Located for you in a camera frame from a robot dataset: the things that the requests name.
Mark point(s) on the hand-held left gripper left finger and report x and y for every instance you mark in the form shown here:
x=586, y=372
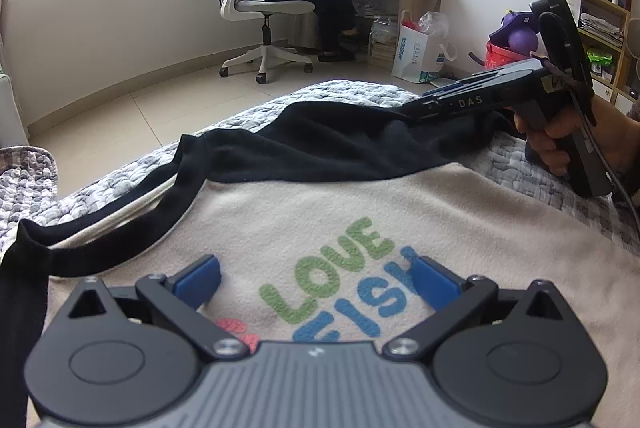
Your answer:
x=200, y=278

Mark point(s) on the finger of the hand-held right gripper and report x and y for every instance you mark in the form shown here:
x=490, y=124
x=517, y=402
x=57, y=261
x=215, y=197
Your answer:
x=480, y=83

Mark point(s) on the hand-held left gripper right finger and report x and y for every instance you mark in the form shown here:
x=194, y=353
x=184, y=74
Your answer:
x=435, y=280

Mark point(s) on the cream and black sweatshirt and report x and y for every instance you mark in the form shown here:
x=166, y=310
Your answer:
x=300, y=208

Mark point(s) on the person's right forearm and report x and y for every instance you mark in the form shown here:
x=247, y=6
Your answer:
x=634, y=148

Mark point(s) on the person's right hand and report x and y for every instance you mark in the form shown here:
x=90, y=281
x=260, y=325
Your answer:
x=547, y=153

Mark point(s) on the red basket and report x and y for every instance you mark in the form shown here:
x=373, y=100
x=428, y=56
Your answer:
x=505, y=58

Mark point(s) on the purple toy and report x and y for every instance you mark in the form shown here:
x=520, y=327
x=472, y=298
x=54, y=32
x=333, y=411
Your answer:
x=522, y=40

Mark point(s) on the white paper bag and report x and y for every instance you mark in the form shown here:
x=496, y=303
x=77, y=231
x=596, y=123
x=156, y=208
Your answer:
x=415, y=58

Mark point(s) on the clear plastic bag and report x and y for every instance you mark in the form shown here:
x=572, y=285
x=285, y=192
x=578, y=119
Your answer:
x=434, y=22

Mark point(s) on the grey checked quilt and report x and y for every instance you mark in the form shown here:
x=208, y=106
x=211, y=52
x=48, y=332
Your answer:
x=350, y=93

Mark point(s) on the wooden shelf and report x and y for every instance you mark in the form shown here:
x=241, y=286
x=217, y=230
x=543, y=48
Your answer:
x=617, y=8

